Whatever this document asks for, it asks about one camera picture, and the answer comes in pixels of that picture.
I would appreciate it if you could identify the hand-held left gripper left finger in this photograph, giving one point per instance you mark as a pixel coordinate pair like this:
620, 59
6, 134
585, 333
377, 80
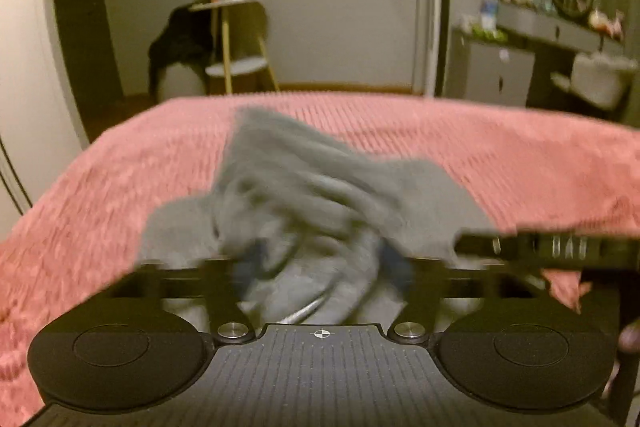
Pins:
251, 264

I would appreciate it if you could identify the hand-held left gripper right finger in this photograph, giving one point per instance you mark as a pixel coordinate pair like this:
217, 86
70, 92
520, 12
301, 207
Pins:
396, 264

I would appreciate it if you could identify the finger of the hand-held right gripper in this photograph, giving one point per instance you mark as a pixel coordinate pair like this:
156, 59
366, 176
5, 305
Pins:
475, 249

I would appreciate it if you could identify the grey sweat pants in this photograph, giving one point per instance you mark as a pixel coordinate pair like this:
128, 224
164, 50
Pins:
310, 187

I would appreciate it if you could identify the person's right hand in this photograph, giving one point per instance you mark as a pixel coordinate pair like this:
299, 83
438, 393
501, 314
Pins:
630, 339

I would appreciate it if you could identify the pink ribbed blanket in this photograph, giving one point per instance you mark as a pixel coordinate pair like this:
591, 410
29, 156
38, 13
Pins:
525, 157

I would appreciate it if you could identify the white chair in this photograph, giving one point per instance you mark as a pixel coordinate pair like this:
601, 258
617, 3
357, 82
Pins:
600, 77

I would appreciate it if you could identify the white pouf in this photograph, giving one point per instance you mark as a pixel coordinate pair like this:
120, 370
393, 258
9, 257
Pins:
180, 82

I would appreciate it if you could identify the wooden side table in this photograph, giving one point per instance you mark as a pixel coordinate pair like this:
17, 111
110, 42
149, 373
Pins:
235, 67

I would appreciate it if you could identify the green items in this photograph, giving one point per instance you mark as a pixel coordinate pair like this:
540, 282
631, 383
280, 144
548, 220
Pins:
487, 34

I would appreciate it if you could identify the grey vanity desk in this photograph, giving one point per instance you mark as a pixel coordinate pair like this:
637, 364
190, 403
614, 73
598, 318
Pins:
555, 27

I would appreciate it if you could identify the pink ornament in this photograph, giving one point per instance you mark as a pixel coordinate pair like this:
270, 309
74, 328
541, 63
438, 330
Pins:
607, 24

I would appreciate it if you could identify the white tall panel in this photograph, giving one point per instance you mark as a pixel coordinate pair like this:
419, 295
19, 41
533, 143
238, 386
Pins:
427, 22

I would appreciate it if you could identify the blue and white box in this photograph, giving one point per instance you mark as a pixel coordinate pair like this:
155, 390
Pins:
489, 14

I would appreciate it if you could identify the dark clothes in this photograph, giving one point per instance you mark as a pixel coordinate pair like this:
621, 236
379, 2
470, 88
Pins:
180, 37

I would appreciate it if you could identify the white wardrobe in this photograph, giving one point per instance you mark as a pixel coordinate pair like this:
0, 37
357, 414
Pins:
25, 57

